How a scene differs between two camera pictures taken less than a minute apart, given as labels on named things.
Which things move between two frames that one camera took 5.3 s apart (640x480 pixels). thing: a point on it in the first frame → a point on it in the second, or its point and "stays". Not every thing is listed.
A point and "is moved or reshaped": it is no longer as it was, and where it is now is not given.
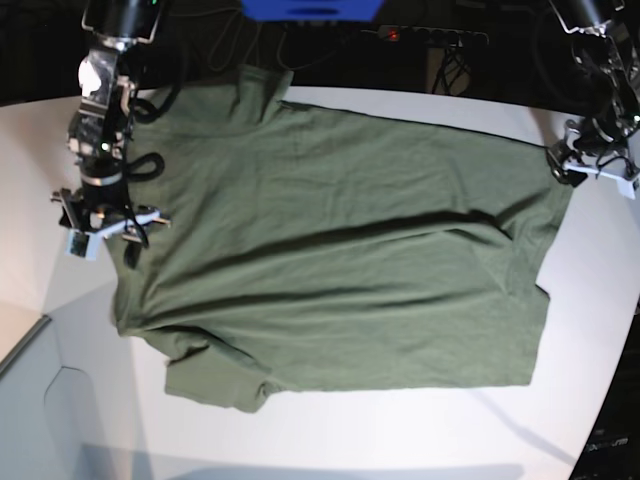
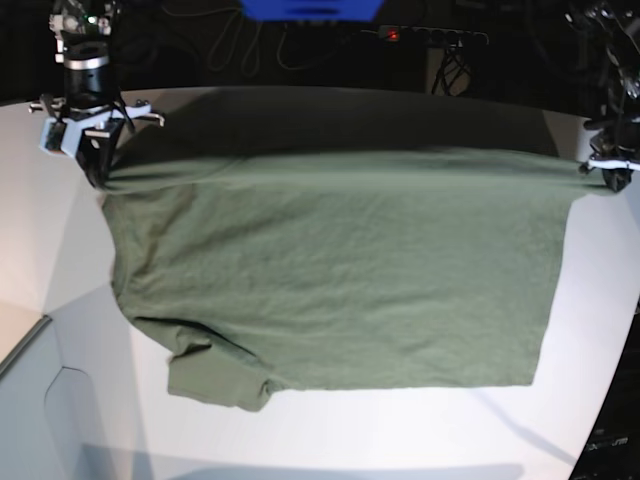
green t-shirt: x=315 y=248 is moved or reshaped
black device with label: x=613 y=451 stays
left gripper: x=73 y=216 → x=88 y=103
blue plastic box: x=318 y=11 stays
